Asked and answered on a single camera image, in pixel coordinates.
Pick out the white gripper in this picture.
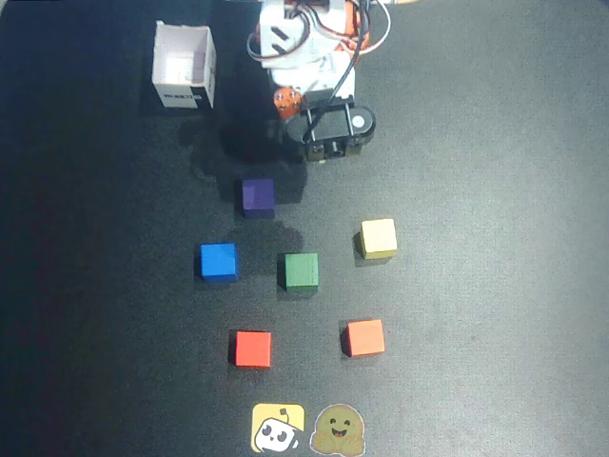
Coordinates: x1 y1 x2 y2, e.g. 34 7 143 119
265 50 357 120

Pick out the red cube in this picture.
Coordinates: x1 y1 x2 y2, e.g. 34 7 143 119
233 330 273 369

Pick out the purple cube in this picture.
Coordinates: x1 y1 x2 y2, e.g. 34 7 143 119
241 178 277 220

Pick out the yellow cube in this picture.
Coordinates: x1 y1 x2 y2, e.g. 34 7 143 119
359 218 399 261

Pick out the green cube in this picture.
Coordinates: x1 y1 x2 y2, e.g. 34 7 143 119
284 252 320 293

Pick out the blue cube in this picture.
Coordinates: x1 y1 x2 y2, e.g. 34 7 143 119
199 242 239 283

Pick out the orange cube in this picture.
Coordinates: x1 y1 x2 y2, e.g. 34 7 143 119
344 319 385 358

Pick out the white open cardboard box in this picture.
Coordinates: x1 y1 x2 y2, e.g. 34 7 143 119
150 19 218 110

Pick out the black table mat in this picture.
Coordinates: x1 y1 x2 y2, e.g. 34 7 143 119
0 0 609 457

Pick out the yellow robot face sticker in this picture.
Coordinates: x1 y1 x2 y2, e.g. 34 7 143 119
250 403 306 453

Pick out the hugging face emoji sticker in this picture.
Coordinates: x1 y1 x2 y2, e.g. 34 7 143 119
308 403 367 456

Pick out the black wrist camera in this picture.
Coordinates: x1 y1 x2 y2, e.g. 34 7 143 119
284 89 377 164

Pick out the white servo cable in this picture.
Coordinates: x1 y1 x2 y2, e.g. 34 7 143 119
340 0 392 54
246 31 272 66

